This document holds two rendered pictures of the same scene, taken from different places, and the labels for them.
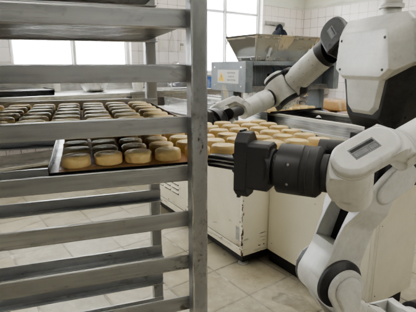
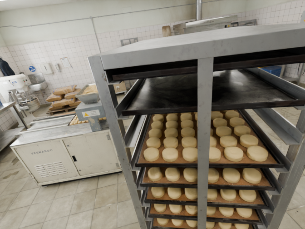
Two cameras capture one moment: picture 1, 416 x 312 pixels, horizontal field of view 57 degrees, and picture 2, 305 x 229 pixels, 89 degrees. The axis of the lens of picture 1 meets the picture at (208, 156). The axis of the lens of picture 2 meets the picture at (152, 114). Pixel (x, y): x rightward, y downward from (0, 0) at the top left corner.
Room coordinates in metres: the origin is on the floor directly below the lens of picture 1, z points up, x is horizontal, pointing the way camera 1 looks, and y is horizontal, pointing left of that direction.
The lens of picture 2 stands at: (0.63, 1.00, 1.84)
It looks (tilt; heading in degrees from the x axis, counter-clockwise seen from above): 27 degrees down; 300
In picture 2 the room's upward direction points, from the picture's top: 9 degrees counter-clockwise
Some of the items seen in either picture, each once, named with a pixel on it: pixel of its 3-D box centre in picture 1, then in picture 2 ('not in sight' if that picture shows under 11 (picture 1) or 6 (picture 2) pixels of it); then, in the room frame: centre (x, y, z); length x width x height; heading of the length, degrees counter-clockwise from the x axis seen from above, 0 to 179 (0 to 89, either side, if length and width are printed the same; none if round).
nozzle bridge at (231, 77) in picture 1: (275, 90); (99, 107); (2.32, -0.41, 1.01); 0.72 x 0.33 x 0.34; 122
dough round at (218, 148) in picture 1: (223, 149); not in sight; (0.76, -0.03, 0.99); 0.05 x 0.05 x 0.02
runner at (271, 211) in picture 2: not in sight; (234, 143); (0.60, 0.32, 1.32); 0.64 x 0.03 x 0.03; 108
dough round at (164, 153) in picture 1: (168, 153); not in sight; (0.72, 0.08, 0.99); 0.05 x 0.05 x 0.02
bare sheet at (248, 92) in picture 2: not in sight; (192, 75); (0.78, 0.39, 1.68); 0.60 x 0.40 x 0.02; 108
